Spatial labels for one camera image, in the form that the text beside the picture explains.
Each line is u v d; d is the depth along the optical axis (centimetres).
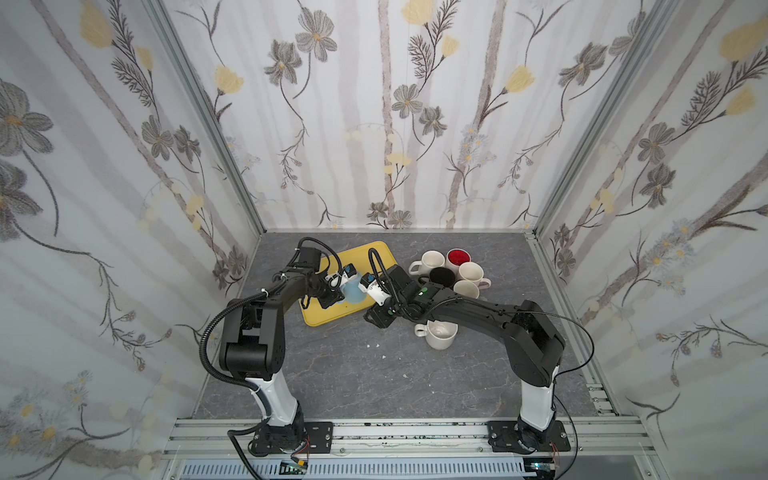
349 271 85
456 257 104
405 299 68
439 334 90
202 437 75
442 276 97
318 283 82
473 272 99
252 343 49
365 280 78
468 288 94
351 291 91
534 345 49
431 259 107
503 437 73
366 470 70
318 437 74
